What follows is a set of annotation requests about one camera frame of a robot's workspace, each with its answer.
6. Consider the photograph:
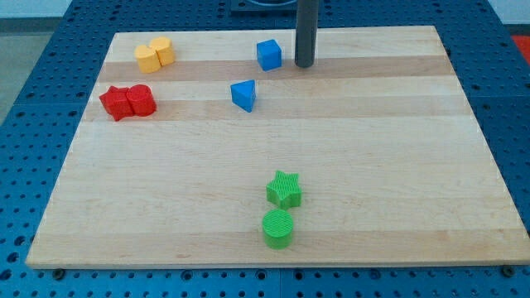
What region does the red cylinder block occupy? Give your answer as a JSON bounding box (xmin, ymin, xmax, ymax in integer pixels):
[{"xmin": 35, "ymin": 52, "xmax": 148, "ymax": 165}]
[{"xmin": 126, "ymin": 84, "xmax": 157, "ymax": 117}]

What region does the yellow heart block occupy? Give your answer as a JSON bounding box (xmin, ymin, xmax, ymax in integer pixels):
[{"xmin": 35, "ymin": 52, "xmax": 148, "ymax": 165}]
[{"xmin": 134, "ymin": 45, "xmax": 161, "ymax": 74}]

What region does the yellow pentagon block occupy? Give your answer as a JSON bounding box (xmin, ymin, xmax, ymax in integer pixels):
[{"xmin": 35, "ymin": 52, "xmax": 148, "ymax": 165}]
[{"xmin": 149, "ymin": 36, "xmax": 176, "ymax": 66}]

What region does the green star block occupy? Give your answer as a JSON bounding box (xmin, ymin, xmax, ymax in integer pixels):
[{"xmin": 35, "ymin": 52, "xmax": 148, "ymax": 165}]
[{"xmin": 266, "ymin": 171, "xmax": 302, "ymax": 209}]

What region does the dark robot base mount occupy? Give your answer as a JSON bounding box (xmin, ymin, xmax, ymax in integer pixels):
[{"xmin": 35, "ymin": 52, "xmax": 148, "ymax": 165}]
[{"xmin": 229, "ymin": 0, "xmax": 297, "ymax": 15}]

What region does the blue triangle block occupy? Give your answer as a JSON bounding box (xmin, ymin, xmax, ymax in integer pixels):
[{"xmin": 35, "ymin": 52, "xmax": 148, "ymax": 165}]
[{"xmin": 230, "ymin": 80, "xmax": 256, "ymax": 113}]

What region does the red star block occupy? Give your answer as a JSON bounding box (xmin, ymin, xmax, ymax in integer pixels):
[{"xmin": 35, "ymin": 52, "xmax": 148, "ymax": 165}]
[{"xmin": 99, "ymin": 86, "xmax": 134, "ymax": 122}]

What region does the blue cube block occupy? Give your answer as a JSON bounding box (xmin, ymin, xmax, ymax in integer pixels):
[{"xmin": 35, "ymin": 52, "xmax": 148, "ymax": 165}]
[{"xmin": 256, "ymin": 40, "xmax": 282, "ymax": 71}]

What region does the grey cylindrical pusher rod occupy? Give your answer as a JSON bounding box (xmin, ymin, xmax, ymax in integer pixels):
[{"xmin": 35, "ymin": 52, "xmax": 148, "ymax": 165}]
[{"xmin": 295, "ymin": 0, "xmax": 319, "ymax": 68}]

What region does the green cylinder block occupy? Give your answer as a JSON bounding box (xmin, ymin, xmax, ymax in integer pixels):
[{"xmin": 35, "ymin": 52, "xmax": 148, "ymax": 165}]
[{"xmin": 262, "ymin": 209, "xmax": 294, "ymax": 249}]

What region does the wooden board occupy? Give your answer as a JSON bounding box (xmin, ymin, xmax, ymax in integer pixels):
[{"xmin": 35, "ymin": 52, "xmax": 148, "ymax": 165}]
[{"xmin": 26, "ymin": 26, "xmax": 529, "ymax": 269}]

